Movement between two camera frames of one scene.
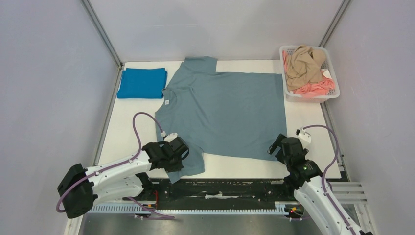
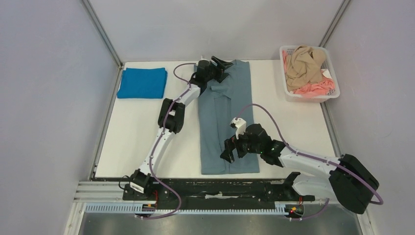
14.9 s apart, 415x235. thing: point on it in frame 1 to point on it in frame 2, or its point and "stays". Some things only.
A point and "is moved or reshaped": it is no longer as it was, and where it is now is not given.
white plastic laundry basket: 308,74 stays
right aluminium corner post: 334,23 stays
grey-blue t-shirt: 236,114 is moved or reshaped
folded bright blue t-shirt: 142,82 stays
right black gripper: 278,145 to 236,146
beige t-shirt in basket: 303,67 stays
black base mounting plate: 219,194 stays
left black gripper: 177,167 to 220,76
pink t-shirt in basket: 319,88 stays
